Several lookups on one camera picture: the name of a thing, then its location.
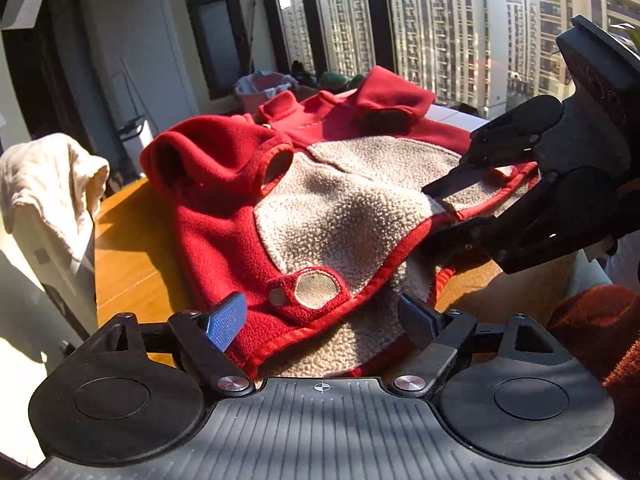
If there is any green slipper pair near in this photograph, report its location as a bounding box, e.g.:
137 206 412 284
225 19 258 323
318 70 350 93

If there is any pink laundry basket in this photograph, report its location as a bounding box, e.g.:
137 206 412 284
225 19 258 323
233 70 298 114

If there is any white trash bin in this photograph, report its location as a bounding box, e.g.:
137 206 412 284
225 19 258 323
117 116 153 174

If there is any cream cloth on chair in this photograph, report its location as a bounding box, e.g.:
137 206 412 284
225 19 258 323
1 132 110 281

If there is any dark framed door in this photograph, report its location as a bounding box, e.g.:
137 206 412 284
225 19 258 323
186 0 250 100

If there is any rust red sleeve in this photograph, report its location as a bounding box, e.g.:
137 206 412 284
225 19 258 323
547 285 640 479

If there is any red fleece jacket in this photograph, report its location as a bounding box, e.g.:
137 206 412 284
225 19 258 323
140 67 537 379

